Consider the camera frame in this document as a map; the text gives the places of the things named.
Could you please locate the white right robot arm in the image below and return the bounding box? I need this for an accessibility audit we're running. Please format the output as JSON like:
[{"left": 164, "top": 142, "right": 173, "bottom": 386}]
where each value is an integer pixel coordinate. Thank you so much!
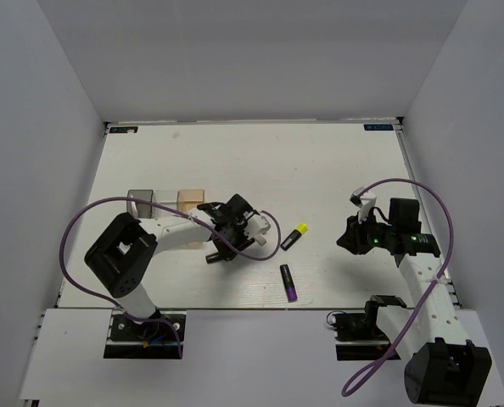
[{"left": 327, "top": 192, "right": 492, "bottom": 406}]

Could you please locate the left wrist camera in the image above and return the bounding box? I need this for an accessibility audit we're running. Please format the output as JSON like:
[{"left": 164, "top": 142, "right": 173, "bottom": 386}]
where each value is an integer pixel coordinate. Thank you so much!
[{"left": 244, "top": 214, "right": 271, "bottom": 246}]

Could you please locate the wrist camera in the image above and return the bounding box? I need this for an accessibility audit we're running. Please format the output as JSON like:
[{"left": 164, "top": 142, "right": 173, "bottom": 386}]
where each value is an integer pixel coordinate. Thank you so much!
[
  {"left": 350, "top": 187, "right": 377, "bottom": 224},
  {"left": 244, "top": 214, "right": 271, "bottom": 246}
]

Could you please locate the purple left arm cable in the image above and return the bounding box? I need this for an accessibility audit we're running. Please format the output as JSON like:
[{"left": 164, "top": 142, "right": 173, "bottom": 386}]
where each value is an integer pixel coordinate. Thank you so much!
[{"left": 60, "top": 198, "right": 282, "bottom": 360}]

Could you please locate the right corner label sticker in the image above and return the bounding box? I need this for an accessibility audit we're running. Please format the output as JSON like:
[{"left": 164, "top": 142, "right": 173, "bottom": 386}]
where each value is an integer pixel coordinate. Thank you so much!
[{"left": 363, "top": 123, "right": 394, "bottom": 131}]

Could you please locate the clear plastic container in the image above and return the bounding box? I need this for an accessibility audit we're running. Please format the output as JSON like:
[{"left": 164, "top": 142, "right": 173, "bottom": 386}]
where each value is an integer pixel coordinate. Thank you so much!
[{"left": 153, "top": 190, "right": 178, "bottom": 219}]

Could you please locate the left corner label sticker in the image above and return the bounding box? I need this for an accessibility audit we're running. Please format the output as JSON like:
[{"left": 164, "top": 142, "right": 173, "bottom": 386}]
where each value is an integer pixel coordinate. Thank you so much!
[{"left": 109, "top": 126, "right": 138, "bottom": 134}]

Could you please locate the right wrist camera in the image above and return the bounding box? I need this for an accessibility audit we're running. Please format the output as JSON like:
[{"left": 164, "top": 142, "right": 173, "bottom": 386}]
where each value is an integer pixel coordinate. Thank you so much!
[{"left": 350, "top": 187, "right": 377, "bottom": 224}]

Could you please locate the purple cap black highlighter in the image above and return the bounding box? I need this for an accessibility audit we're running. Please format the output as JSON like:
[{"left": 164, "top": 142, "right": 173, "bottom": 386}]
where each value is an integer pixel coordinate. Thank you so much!
[{"left": 280, "top": 265, "right": 298, "bottom": 303}]

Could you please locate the orange plastic container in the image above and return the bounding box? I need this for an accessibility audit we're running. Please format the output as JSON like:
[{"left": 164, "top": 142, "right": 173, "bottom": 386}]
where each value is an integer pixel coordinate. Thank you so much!
[{"left": 176, "top": 189, "right": 205, "bottom": 212}]

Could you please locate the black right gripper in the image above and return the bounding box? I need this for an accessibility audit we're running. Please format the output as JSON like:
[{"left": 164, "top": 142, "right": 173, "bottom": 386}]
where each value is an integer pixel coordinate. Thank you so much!
[{"left": 337, "top": 209, "right": 396, "bottom": 254}]

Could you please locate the smoky grey plastic container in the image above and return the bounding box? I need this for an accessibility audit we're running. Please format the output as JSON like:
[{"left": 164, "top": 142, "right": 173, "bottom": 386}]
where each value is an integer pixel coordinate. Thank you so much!
[{"left": 126, "top": 189, "right": 154, "bottom": 219}]

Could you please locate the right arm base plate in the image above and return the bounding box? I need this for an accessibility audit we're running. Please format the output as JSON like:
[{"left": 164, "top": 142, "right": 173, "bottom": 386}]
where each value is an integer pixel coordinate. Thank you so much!
[{"left": 326, "top": 310, "right": 391, "bottom": 361}]

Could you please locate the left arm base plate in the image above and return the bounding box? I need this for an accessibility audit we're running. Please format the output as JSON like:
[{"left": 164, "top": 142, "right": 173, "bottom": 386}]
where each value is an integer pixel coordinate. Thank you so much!
[{"left": 104, "top": 312, "right": 187, "bottom": 360}]

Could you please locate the corner label sticker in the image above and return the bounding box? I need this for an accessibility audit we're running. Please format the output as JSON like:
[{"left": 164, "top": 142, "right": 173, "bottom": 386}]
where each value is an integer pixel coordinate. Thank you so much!
[
  {"left": 109, "top": 126, "right": 138, "bottom": 134},
  {"left": 363, "top": 123, "right": 394, "bottom": 131}
]

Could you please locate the yellow cap black highlighter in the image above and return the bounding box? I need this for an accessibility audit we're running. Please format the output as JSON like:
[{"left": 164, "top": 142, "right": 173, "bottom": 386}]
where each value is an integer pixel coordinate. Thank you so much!
[{"left": 280, "top": 223, "right": 308, "bottom": 251}]

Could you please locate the green cap black highlighter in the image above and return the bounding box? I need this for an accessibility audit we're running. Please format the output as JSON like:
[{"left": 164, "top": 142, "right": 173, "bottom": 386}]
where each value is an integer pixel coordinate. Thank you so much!
[{"left": 205, "top": 252, "right": 226, "bottom": 265}]

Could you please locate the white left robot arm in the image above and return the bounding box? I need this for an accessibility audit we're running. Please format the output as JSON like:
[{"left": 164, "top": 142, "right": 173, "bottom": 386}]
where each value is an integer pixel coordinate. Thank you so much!
[{"left": 84, "top": 194, "right": 258, "bottom": 338}]

